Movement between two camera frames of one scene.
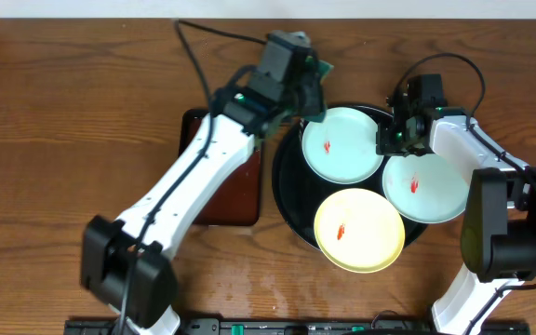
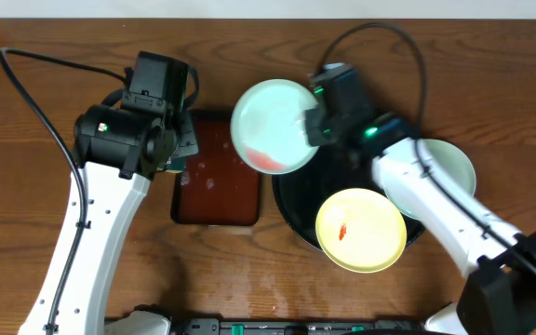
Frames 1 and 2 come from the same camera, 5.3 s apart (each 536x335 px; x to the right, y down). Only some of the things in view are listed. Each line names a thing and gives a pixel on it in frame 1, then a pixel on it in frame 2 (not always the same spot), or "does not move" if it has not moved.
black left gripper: [312, 93] → [184, 140]
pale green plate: [342, 148] → [269, 127]
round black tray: [300, 193] does not move
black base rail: [302, 327] does not move
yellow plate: [359, 230] does not move
